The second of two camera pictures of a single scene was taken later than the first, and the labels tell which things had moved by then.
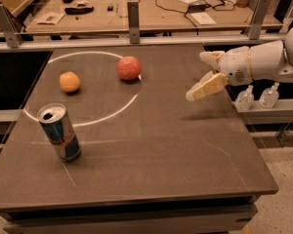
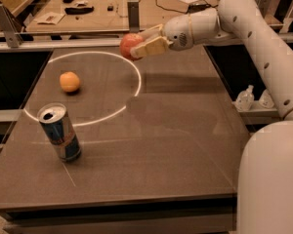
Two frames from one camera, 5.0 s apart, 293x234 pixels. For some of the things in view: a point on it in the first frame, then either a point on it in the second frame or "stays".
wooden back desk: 105,11 stays
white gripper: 234,64 -> 178,33
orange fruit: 68,81 stays
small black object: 110,8 stays
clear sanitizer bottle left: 244,99 stays
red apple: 129,68 -> 127,42
